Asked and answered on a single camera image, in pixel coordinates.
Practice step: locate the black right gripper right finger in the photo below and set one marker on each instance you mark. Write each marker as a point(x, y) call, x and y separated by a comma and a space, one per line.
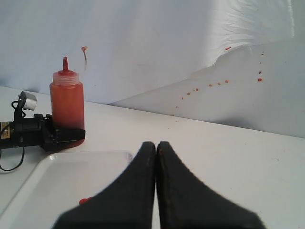
point(185, 202)

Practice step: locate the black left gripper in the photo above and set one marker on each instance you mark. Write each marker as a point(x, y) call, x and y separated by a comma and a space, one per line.
point(38, 131)

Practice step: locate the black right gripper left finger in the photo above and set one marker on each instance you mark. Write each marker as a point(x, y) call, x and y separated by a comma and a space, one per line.
point(127, 203)

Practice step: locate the red sauce squeeze bottle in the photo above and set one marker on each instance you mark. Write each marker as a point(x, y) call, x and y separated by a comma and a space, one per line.
point(67, 98)

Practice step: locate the red sauce blob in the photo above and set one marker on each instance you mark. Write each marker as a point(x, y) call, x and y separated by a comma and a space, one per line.
point(83, 200)

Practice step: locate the white rectangular tray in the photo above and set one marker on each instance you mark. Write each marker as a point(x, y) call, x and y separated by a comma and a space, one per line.
point(58, 183)

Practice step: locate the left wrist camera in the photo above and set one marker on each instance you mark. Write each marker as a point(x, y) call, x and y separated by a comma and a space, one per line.
point(27, 101)

